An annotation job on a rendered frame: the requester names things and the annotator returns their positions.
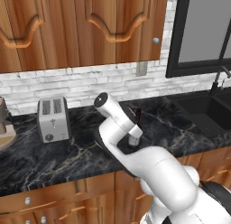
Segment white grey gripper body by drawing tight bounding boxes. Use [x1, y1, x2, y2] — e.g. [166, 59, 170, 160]
[127, 124, 144, 147]

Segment dark red wine bottle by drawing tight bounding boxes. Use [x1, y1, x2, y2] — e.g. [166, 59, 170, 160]
[134, 107, 143, 124]

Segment wooden base cupboard door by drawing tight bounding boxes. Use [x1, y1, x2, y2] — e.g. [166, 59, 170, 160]
[0, 213, 34, 224]
[176, 145, 231, 190]
[114, 171, 155, 224]
[32, 192, 116, 224]

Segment black sink basin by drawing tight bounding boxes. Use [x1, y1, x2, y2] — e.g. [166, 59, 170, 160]
[167, 88, 231, 139]

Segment silver two-slot toaster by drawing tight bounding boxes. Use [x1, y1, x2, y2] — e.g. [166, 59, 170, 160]
[36, 95, 73, 145]

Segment black sink tap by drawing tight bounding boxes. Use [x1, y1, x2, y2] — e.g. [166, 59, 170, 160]
[208, 64, 231, 97]

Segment wooden drawer front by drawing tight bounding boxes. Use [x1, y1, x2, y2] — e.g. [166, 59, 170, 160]
[0, 178, 88, 219]

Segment black framed window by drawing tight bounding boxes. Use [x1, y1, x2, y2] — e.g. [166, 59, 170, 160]
[165, 0, 231, 79]

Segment grey wall socket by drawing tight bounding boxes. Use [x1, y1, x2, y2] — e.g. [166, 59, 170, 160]
[135, 61, 149, 78]

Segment wooden wall cupboard door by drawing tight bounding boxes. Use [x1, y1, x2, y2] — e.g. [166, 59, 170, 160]
[0, 0, 79, 74]
[75, 0, 170, 68]

